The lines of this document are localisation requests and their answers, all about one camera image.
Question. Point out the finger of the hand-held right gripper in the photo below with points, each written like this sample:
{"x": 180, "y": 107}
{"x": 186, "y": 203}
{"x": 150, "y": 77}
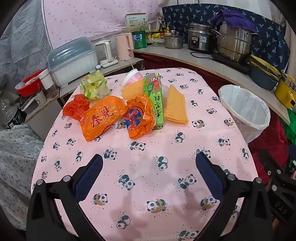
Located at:
{"x": 268, "y": 162}

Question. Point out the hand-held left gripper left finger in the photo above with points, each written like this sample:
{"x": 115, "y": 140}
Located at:
{"x": 89, "y": 178}

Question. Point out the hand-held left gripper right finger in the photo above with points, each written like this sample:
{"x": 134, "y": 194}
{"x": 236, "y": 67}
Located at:
{"x": 210, "y": 176}

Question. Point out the bin with white liner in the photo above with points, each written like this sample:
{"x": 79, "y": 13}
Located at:
{"x": 245, "y": 111}

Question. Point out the large orange plastic bag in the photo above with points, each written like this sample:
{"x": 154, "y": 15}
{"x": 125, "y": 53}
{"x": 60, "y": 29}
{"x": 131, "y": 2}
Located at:
{"x": 104, "y": 118}

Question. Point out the red plastic bag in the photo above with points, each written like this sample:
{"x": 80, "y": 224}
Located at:
{"x": 75, "y": 107}

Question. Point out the orange bag with blue print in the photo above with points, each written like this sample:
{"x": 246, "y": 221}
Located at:
{"x": 138, "y": 118}

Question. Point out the green juice carton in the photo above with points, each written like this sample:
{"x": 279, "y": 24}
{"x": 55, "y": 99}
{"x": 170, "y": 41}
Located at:
{"x": 155, "y": 99}

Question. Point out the clear plastic bag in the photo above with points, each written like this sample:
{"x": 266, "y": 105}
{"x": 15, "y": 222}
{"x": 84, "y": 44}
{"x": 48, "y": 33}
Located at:
{"x": 165, "y": 91}

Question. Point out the green plastic bag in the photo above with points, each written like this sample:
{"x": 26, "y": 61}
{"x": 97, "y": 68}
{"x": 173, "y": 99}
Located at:
{"x": 291, "y": 129}

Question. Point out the pink panda tablecloth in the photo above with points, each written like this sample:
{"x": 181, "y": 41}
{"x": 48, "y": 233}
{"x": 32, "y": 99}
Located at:
{"x": 143, "y": 166}

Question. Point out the grey floral cloth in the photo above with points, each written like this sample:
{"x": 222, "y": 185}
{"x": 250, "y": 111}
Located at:
{"x": 16, "y": 166}

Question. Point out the yellow electric pot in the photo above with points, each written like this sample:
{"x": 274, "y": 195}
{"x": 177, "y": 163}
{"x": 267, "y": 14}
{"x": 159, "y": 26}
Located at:
{"x": 286, "y": 90}

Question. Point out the orange foam fruit net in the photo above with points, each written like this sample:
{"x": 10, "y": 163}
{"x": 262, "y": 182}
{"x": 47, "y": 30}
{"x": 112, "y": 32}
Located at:
{"x": 135, "y": 89}
{"x": 178, "y": 104}

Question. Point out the blue basin with yellow rim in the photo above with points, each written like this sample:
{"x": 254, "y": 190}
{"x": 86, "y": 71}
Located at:
{"x": 263, "y": 71}

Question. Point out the green yellow paper wrapper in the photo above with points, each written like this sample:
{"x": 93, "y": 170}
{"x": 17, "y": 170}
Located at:
{"x": 94, "y": 87}

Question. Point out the large clear plastic bottle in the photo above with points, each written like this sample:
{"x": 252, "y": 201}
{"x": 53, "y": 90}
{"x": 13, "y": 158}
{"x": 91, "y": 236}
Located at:
{"x": 10, "y": 113}

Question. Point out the black induction cooktop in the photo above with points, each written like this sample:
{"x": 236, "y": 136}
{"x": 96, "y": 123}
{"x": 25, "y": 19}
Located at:
{"x": 231, "y": 62}

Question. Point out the white cup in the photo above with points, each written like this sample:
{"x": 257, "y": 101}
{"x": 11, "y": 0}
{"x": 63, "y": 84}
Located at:
{"x": 47, "y": 78}

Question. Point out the pink paper cup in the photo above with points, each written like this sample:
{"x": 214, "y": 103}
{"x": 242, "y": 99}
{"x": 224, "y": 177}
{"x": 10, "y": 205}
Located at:
{"x": 130, "y": 77}

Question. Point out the red plastic container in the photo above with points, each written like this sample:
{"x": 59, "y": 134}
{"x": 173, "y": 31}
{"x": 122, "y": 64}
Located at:
{"x": 30, "y": 84}

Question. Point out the light wooden counter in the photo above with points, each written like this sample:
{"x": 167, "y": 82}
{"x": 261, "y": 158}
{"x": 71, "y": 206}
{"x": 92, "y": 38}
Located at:
{"x": 198, "y": 58}

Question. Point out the large steel steamer pot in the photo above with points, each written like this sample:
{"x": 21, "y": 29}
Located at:
{"x": 233, "y": 45}

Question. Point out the pink electric kettle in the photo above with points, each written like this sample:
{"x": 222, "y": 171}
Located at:
{"x": 124, "y": 46}

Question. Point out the steel rice cooker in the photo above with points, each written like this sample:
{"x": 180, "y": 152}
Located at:
{"x": 200, "y": 39}

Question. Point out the small steel pot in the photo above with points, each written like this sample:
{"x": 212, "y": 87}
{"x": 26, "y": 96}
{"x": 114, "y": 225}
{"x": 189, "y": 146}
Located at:
{"x": 173, "y": 41}

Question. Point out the green tin can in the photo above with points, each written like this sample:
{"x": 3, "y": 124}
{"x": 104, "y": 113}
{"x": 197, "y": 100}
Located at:
{"x": 139, "y": 39}

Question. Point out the purple cloth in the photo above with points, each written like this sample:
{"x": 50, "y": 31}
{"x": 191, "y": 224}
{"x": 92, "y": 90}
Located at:
{"x": 231, "y": 18}

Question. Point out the yellow label jar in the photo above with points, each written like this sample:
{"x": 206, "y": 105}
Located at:
{"x": 155, "y": 35}

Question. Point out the grey patterned curtain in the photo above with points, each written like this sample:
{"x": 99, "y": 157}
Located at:
{"x": 20, "y": 39}

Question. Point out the soy sauce bottle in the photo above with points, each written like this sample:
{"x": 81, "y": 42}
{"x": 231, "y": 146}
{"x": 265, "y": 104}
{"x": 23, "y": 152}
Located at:
{"x": 161, "y": 29}

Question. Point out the pink dotted cloth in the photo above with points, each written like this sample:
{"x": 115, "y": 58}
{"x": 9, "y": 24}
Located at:
{"x": 92, "y": 18}

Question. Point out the navy printed cloth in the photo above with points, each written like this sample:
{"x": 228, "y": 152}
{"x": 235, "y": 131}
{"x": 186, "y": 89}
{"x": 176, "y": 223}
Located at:
{"x": 185, "y": 16}

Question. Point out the white cardboard box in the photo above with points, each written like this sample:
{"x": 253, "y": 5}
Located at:
{"x": 136, "y": 22}

